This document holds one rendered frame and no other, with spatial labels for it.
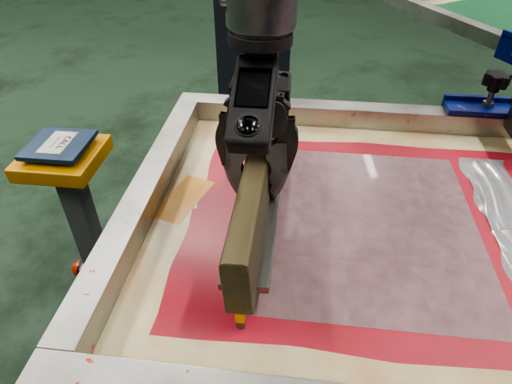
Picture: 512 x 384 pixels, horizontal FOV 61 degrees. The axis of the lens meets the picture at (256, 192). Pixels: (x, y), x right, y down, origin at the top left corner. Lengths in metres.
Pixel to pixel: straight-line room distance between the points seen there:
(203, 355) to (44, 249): 1.67
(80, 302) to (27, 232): 1.73
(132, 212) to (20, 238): 1.64
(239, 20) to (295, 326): 0.32
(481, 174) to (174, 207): 0.47
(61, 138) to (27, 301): 1.18
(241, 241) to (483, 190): 0.41
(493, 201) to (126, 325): 0.52
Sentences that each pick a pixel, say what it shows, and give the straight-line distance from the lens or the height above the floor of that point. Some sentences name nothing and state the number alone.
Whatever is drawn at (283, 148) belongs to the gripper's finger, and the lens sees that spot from 0.52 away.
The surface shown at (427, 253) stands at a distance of 0.59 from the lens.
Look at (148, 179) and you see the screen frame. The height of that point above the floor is 0.99.
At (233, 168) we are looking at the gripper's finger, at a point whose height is 1.04.
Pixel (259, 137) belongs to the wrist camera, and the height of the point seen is 1.13.
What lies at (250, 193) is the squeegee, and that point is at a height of 1.05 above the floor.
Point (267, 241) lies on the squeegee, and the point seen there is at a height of 0.99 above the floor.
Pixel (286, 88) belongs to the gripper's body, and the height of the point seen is 1.14.
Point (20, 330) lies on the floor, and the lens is 1.84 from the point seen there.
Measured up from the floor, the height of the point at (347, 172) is 0.95.
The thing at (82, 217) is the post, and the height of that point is 0.82.
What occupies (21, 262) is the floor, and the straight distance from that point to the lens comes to 2.08.
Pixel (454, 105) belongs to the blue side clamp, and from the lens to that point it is 0.85.
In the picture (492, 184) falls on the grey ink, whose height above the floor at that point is 0.96.
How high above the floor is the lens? 1.35
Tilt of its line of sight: 38 degrees down
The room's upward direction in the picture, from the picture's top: straight up
